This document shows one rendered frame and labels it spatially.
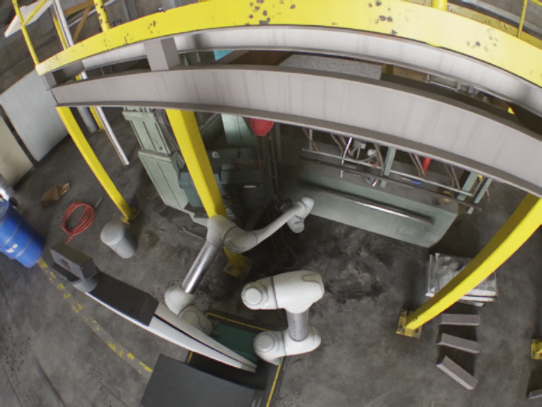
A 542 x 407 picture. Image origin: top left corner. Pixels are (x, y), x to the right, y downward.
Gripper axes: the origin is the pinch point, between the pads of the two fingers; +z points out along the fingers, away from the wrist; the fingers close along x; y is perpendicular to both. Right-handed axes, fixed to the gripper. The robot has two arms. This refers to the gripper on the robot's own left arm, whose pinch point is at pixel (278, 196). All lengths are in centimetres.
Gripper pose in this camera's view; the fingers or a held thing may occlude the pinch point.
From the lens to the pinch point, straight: 208.1
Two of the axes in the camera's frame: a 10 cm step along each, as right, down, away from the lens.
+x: 9.1, -3.6, 2.0
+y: 0.9, 6.5, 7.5
